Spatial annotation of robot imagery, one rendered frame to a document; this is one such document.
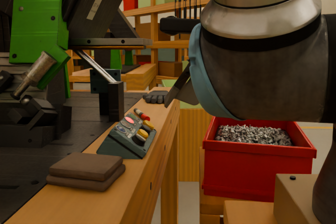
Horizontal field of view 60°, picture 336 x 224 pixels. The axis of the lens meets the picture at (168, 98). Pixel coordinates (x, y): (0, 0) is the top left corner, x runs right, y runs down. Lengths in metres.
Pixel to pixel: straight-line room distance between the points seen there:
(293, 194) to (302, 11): 0.24
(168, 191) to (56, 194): 1.19
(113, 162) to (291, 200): 0.26
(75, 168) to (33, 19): 0.41
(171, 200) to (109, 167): 1.20
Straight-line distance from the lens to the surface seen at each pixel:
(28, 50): 0.75
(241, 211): 0.51
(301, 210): 0.39
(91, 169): 0.45
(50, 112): 0.68
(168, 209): 1.67
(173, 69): 3.76
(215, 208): 0.62
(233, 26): 0.27
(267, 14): 0.27
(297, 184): 0.46
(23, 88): 0.71
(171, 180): 1.59
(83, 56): 0.85
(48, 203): 0.44
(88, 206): 0.42
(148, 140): 0.61
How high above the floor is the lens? 1.11
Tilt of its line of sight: 10 degrees down
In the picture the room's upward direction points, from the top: straight up
